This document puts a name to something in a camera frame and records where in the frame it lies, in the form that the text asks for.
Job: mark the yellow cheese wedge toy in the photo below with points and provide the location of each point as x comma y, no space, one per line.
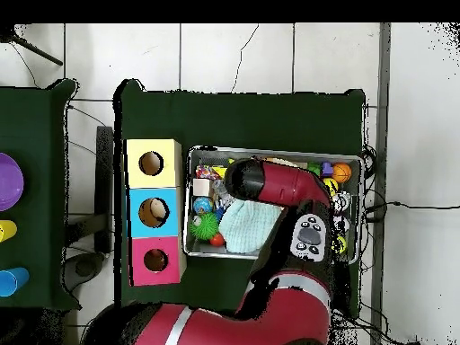
220,172

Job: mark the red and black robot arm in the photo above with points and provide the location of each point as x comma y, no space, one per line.
287,302

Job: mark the blue globe ball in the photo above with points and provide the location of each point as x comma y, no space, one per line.
203,205

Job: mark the dark green side table cloth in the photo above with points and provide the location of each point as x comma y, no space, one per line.
43,144

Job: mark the mint green muslin cloth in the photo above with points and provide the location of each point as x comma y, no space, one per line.
248,224

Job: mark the yellow cup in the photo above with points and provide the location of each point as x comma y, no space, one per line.
7,231

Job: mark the black tripod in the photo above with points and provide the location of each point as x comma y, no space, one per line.
8,33

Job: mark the clear mesh bin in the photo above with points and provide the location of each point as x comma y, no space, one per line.
215,253

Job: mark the green spiky ball with eyes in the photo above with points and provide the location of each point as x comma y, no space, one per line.
207,226

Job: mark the blue cup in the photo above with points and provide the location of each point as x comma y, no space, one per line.
13,282

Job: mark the red ball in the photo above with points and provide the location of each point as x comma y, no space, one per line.
217,239

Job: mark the purple plate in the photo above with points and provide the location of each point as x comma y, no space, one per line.
8,181

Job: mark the dark green tablecloth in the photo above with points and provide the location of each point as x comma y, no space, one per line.
251,115

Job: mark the plain wooden block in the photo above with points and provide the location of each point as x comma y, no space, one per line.
202,187

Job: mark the wooden box with three holes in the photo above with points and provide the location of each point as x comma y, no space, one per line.
136,215

